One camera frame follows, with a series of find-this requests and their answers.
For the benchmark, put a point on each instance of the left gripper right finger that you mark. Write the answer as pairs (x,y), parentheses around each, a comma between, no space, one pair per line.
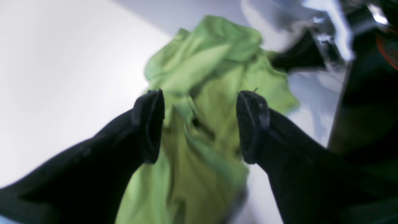
(310,184)

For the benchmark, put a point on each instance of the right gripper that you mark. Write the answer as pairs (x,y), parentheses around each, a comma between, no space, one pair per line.
(328,43)

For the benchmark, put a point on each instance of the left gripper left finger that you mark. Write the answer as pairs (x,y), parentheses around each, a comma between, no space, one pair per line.
(85,183)

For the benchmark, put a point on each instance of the green t-shirt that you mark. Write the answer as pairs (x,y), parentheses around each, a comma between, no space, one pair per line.
(199,173)

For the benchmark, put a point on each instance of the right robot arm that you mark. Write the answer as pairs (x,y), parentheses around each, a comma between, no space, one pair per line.
(358,38)

